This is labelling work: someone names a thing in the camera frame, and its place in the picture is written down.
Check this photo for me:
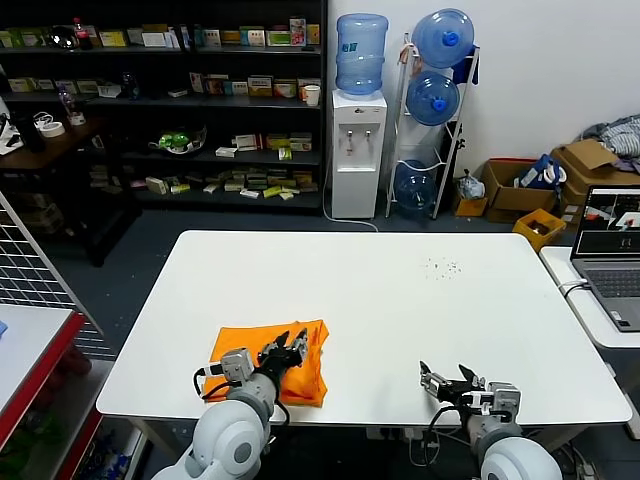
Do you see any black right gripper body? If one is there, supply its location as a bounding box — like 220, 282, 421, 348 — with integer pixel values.
442, 382, 494, 419

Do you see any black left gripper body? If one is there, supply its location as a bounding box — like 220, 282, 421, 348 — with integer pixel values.
257, 344, 304, 376

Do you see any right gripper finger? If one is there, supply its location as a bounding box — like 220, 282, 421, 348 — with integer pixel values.
418, 360, 454, 400
458, 363, 487, 394

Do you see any orange t-shirt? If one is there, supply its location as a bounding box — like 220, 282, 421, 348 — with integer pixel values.
204, 318, 331, 407

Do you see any pile of grey clothes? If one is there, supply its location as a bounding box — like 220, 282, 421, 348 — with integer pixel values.
574, 114, 640, 176

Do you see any white power strip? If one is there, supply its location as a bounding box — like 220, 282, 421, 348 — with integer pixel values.
367, 426, 436, 449

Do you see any white side table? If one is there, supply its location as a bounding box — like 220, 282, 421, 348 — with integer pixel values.
538, 245, 640, 351

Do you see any white table leg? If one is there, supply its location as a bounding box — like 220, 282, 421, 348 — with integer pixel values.
128, 417, 174, 464

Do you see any grey laptop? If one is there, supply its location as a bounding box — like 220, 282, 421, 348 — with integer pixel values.
569, 185, 640, 333

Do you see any yellow plastic bin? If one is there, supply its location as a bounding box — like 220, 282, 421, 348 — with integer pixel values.
513, 208, 567, 253

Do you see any small yellow box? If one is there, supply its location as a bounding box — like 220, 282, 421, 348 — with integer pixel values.
452, 195, 489, 218

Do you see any open cardboard box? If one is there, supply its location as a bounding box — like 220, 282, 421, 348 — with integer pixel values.
482, 158, 556, 225

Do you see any white water dispenser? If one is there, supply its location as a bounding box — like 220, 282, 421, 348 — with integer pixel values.
331, 90, 389, 220

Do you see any crumpled plastic bag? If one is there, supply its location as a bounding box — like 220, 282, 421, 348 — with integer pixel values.
457, 169, 486, 201

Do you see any blue and white bag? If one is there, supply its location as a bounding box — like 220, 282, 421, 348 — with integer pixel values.
514, 153, 569, 190

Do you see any bowl of green fruit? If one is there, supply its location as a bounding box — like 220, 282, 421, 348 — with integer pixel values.
148, 124, 207, 155

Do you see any black clamp on rack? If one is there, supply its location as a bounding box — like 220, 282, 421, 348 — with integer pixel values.
444, 122, 466, 151

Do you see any red and white cart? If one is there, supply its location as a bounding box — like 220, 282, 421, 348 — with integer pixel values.
0, 304, 87, 441

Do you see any large cardboard box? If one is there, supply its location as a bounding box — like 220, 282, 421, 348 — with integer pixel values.
549, 138, 640, 221

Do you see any black metal shelf unit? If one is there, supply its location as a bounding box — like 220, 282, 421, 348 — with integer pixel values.
0, 0, 329, 216

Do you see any labelled blue water jug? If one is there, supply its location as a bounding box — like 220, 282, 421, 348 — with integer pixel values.
334, 13, 390, 96

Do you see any brown wooden table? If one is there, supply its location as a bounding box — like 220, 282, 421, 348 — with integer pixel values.
0, 117, 144, 267

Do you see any clear plastic bottle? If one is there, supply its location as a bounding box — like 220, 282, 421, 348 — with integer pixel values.
57, 84, 86, 126

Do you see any cola bottle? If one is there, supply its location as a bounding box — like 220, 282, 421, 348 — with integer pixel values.
73, 18, 94, 51

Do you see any shiny metal bowl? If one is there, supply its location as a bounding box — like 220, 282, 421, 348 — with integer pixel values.
49, 25, 76, 50

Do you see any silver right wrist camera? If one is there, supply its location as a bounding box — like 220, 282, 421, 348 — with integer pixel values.
487, 382, 521, 416

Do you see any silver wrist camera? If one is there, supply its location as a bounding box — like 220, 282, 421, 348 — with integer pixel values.
487, 382, 521, 416
219, 348, 255, 384

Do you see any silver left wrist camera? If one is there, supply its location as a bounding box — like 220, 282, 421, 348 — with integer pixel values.
219, 348, 255, 384

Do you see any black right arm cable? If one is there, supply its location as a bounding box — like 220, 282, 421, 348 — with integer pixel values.
424, 405, 469, 469

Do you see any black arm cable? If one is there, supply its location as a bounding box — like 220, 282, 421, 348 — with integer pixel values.
424, 405, 469, 469
193, 367, 236, 401

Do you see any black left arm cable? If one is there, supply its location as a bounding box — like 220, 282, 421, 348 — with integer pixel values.
193, 367, 236, 401

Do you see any white dispenser power cable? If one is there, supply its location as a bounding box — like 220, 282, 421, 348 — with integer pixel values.
322, 169, 380, 234

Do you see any white wire jug rack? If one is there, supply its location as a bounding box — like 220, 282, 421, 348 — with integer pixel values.
384, 33, 480, 221

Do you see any white wire grid panel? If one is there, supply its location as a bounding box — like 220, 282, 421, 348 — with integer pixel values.
0, 192, 104, 346

